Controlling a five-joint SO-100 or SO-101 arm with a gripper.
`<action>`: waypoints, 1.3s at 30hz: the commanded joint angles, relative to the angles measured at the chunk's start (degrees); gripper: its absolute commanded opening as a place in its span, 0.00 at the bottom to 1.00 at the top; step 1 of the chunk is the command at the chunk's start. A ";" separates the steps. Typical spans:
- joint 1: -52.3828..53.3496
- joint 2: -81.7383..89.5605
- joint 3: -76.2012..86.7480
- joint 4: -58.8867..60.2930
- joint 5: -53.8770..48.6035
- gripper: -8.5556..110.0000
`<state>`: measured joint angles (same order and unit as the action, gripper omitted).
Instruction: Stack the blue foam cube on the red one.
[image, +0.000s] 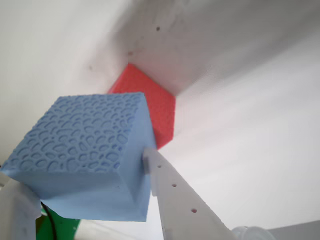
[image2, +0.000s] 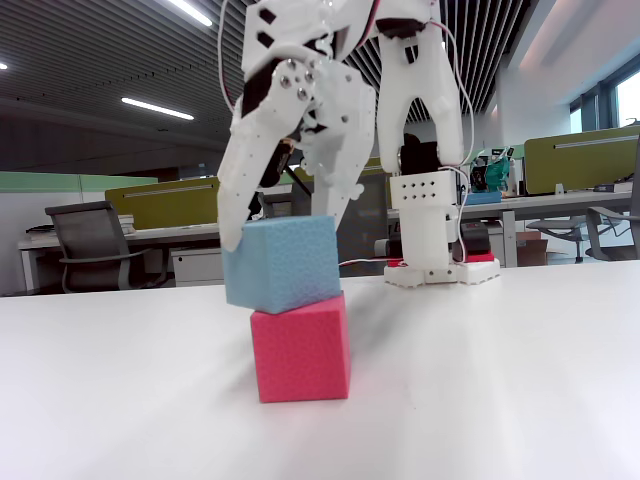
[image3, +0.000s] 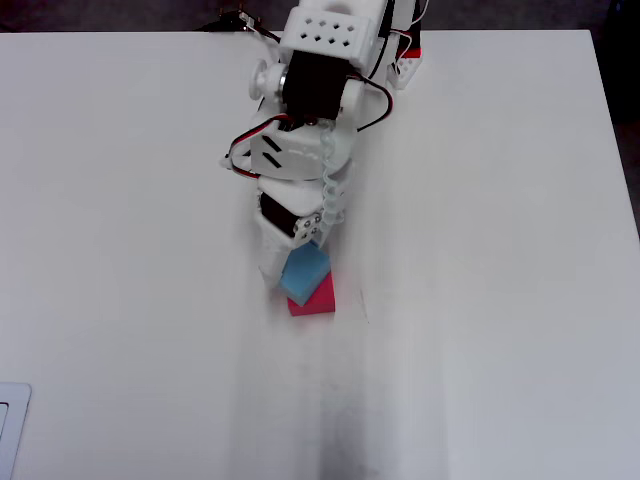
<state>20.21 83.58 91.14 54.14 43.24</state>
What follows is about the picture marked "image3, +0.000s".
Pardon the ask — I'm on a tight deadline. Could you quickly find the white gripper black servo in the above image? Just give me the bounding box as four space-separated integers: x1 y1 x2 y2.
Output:
257 177 329 292

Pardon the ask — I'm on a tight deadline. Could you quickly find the blue foam cube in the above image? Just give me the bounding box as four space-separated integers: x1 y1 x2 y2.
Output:
278 243 332 307

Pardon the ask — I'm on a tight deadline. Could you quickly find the white and red robot base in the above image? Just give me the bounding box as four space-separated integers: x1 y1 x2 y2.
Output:
392 44 426 92

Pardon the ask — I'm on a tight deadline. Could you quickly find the red foam cube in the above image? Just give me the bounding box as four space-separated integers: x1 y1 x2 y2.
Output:
285 269 336 318

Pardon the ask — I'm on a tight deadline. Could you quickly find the silver laptop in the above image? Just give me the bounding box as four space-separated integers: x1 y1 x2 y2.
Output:
0 382 32 480

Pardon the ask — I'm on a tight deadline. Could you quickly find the clear spiral cable wrap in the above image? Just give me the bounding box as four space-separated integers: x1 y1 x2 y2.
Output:
317 122 346 247

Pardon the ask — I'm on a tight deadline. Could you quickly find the red black servo wire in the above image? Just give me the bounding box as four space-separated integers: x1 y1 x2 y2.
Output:
228 113 292 180
343 73 396 134

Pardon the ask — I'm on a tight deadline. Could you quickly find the black camera cable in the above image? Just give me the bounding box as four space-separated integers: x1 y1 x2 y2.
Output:
199 3 285 47

